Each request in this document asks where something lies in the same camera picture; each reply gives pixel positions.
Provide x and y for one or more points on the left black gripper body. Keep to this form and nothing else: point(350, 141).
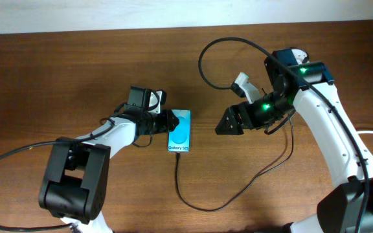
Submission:
point(159, 122)

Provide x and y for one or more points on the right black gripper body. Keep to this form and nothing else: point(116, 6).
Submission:
point(240, 116)

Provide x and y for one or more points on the blue-screen Galaxy smartphone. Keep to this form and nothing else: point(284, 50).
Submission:
point(179, 138)

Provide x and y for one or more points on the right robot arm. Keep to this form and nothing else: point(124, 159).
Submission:
point(308, 89)

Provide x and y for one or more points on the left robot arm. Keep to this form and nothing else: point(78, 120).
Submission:
point(75, 180)

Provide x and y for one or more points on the white USB charger plug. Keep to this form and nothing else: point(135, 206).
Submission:
point(300, 55)

